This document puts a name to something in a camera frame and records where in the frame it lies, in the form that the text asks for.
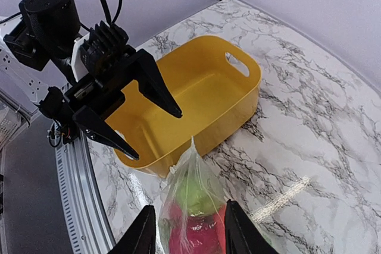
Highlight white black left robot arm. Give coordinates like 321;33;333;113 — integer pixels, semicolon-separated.
1;14;182;161

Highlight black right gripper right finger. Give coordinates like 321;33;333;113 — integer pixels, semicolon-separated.
224;200;278;254

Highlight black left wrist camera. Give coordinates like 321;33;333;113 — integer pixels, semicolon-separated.
2;0;129;84

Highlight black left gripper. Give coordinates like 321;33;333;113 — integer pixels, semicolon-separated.
38;48;182;159

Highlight aluminium front frame rail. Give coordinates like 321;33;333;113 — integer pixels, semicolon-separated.
55;134;115;253

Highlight clear polka dot zip bag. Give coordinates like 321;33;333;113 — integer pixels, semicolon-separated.
158;143;227;253

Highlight yellow plastic basket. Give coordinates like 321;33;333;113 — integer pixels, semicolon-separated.
107;35;261;177

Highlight green toy pear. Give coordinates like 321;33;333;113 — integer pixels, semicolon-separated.
175;174;224;217

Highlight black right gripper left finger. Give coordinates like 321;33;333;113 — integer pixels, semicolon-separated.
108;205;156;254

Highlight red toy pomegranate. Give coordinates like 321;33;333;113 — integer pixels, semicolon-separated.
168;203;226;253

